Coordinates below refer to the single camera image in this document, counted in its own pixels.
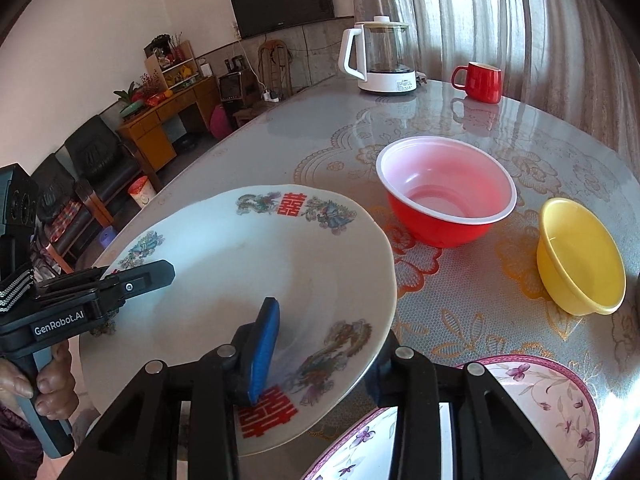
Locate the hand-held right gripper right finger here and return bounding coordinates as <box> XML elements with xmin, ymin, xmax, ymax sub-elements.
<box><xmin>365</xmin><ymin>327</ymin><xmax>571</xmax><ymax>480</ymax></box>

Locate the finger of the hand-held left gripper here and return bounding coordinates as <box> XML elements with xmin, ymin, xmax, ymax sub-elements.
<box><xmin>97</xmin><ymin>259</ymin><xmax>176</xmax><ymax>307</ymax></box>

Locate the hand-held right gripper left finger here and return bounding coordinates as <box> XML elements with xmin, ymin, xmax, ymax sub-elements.
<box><xmin>57</xmin><ymin>297</ymin><xmax>281</xmax><ymax>480</ymax></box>

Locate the white dragon print plate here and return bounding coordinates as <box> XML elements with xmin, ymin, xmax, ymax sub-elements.
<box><xmin>79</xmin><ymin>185</ymin><xmax>399</xmax><ymax>456</ymax></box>

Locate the pink rimmed floral plate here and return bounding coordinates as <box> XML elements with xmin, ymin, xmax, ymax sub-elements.
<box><xmin>300</xmin><ymin>355</ymin><xmax>601</xmax><ymax>480</ymax></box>

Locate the yellow plastic bowl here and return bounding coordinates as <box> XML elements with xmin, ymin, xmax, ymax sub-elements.
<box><xmin>536</xmin><ymin>197</ymin><xmax>627</xmax><ymax>316</ymax></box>

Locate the person's left hand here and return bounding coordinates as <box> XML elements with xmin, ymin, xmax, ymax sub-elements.
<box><xmin>0</xmin><ymin>342</ymin><xmax>80</xmax><ymax>421</ymax></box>

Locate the white and red bin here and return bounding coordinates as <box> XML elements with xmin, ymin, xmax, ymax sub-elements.
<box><xmin>127</xmin><ymin>176</ymin><xmax>153</xmax><ymax>208</ymax></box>

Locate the plaid seat cushion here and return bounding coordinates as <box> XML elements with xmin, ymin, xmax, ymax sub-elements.
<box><xmin>45</xmin><ymin>200</ymin><xmax>84</xmax><ymax>256</ymax></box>

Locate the lace flower print tablecloth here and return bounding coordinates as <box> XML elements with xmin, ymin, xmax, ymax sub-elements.
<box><xmin>80</xmin><ymin>77</ymin><xmax>640</xmax><ymax>480</ymax></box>

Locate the wooden cabinet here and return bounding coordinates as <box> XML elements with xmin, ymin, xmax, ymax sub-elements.
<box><xmin>116</xmin><ymin>76</ymin><xmax>221</xmax><ymax>186</ymax></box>

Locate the magenta ball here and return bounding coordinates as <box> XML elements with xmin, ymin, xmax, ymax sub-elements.
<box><xmin>210</xmin><ymin>105</ymin><xmax>234</xmax><ymax>141</ymax></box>

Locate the potted green plant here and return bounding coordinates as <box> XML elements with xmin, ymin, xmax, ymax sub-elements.
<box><xmin>114</xmin><ymin>81</ymin><xmax>147</xmax><ymax>112</ymax></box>

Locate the red plastic bowl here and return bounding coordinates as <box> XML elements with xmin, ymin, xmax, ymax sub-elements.
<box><xmin>376</xmin><ymin>136</ymin><xmax>518</xmax><ymax>249</ymax></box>

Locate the dark speaker box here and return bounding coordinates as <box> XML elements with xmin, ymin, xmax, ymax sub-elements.
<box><xmin>219</xmin><ymin>71</ymin><xmax>251</xmax><ymax>107</ymax></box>

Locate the wooden shrine box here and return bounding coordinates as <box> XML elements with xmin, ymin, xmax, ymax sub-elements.
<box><xmin>144</xmin><ymin>35</ymin><xmax>198</xmax><ymax>91</ymax></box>

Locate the wooden folding chair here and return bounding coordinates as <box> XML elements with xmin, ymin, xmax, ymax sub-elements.
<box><xmin>257</xmin><ymin>40</ymin><xmax>294</xmax><ymax>101</ymax></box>

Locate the red mug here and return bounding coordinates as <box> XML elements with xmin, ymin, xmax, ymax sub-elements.
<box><xmin>451</xmin><ymin>61</ymin><xmax>503</xmax><ymax>104</ymax></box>

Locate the white glass electric kettle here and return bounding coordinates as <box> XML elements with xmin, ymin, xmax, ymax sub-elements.
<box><xmin>339</xmin><ymin>16</ymin><xmax>418</xmax><ymax>96</ymax></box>

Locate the grey sheer curtain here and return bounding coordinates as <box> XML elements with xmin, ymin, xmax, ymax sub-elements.
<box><xmin>350</xmin><ymin>0</ymin><xmax>640</xmax><ymax>161</ymax></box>

